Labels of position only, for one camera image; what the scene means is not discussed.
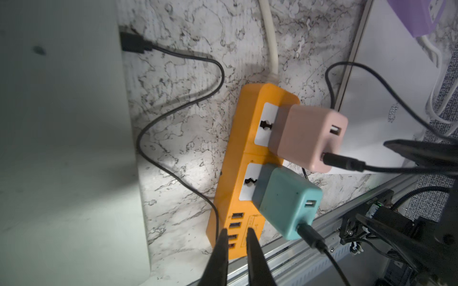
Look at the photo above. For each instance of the orange power strip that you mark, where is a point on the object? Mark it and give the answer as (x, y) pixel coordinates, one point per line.
(247, 151)

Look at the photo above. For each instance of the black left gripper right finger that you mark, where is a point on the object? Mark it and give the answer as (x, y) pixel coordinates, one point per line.
(258, 271)

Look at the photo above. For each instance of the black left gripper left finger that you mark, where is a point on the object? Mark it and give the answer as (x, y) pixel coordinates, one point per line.
(215, 273)

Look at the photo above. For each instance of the silver front left laptop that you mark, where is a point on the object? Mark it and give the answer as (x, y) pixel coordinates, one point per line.
(71, 211)

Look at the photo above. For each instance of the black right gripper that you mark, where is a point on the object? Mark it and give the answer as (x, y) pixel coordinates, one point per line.
(434, 250)

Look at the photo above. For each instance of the purple power strip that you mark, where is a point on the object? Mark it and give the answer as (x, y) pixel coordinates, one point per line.
(420, 17)

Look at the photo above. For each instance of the teal charger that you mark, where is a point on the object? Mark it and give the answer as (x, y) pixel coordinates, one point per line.
(286, 199)

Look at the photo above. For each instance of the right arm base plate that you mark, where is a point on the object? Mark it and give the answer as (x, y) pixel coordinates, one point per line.
(378, 208)

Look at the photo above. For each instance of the silver laptop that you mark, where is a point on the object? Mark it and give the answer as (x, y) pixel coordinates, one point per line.
(384, 92)
(71, 211)

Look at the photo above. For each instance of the silver front right laptop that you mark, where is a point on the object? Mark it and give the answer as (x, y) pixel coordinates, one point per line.
(384, 92)

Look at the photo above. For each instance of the pink charger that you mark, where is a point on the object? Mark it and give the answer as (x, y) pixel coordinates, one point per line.
(301, 134)

